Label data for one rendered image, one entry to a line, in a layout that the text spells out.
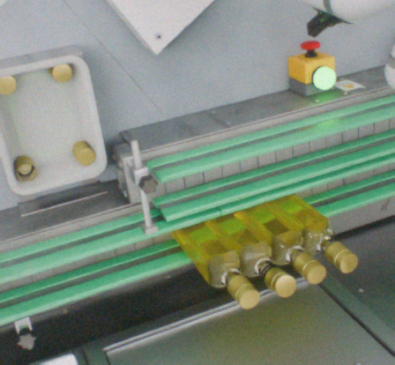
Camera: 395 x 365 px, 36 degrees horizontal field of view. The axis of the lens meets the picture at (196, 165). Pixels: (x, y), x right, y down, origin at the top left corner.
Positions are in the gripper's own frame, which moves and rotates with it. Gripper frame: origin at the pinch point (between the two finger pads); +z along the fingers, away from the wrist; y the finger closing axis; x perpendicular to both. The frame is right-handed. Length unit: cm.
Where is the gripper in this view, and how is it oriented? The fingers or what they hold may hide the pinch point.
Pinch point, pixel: (316, 25)
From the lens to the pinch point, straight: 126.3
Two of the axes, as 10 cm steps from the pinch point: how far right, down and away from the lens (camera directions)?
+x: 0.1, 8.9, -4.6
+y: -8.6, -2.3, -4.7
